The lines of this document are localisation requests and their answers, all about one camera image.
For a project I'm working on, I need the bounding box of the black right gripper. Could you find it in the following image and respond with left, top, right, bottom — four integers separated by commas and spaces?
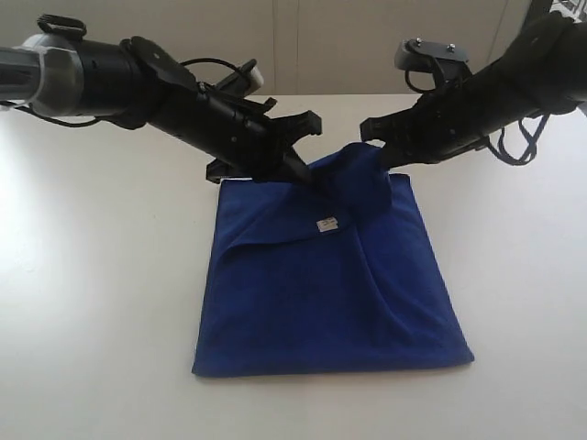
360, 86, 493, 169

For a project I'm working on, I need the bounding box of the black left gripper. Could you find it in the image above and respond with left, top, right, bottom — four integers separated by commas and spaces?
148, 80, 322, 185

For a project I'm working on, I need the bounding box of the blue microfiber towel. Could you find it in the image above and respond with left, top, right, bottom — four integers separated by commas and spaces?
192, 143, 473, 378

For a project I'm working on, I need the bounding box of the right black arm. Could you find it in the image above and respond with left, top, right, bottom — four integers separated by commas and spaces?
360, 11, 586, 169

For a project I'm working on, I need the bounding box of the left black grey arm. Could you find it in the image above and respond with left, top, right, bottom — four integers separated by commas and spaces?
1, 34, 322, 183

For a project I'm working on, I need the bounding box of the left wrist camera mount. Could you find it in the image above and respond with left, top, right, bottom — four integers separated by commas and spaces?
215, 59, 265, 97

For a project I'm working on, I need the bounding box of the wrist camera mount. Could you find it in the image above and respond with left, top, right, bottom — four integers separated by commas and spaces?
215, 59, 265, 97
393, 38, 472, 94

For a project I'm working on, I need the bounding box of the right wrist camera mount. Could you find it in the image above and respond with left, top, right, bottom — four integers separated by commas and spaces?
393, 38, 472, 94

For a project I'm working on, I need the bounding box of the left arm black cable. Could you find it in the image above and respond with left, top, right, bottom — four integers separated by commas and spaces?
181, 57, 244, 83

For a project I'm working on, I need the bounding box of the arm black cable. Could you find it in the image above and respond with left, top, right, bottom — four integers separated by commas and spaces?
485, 112, 551, 167
181, 57, 244, 83

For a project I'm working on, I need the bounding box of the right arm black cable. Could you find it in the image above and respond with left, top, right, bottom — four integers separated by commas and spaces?
485, 112, 551, 167

